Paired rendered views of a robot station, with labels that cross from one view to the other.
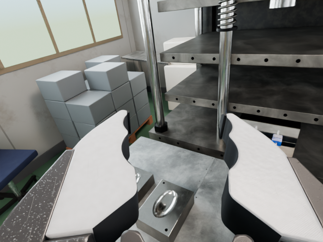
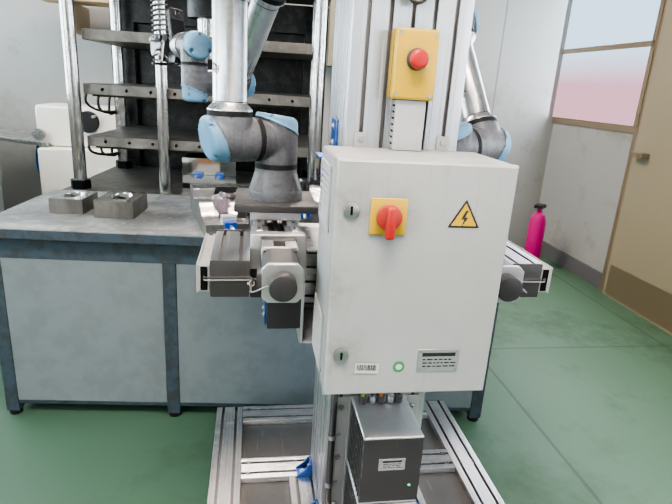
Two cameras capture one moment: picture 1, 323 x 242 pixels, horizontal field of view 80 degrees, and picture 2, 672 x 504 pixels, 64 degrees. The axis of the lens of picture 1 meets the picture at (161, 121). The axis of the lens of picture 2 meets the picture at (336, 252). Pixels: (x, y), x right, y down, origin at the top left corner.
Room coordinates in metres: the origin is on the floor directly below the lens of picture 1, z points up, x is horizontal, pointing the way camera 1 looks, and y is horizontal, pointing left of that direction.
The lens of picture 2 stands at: (-1.70, 0.75, 1.35)
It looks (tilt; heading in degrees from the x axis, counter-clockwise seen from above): 17 degrees down; 319
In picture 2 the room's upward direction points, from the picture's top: 4 degrees clockwise
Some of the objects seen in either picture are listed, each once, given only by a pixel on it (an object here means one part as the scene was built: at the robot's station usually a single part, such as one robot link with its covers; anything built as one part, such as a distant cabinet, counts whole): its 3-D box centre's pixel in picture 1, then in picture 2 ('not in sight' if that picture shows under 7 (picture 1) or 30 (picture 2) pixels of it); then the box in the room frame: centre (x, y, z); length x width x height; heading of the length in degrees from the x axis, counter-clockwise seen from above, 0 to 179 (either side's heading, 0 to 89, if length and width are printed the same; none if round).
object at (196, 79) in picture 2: not in sight; (200, 82); (-0.19, 0.00, 1.33); 0.11 x 0.08 x 0.11; 84
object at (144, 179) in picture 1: (131, 186); (74, 201); (0.62, 0.17, 0.83); 0.17 x 0.13 x 0.06; 144
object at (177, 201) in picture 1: (166, 209); (121, 204); (0.48, 0.03, 0.83); 0.20 x 0.15 x 0.07; 144
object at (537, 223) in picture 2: not in sight; (534, 236); (0.45, -3.26, 0.27); 0.24 x 0.23 x 0.54; 59
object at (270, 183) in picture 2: not in sight; (275, 179); (-0.46, -0.08, 1.09); 0.15 x 0.15 x 0.10
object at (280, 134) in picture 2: not in sight; (274, 137); (-0.46, -0.08, 1.20); 0.13 x 0.12 x 0.14; 84
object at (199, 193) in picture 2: not in sight; (230, 208); (0.16, -0.29, 0.85); 0.50 x 0.26 x 0.11; 161
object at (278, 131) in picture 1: (271, 115); (216, 168); (0.99, -0.67, 0.87); 0.50 x 0.27 x 0.17; 144
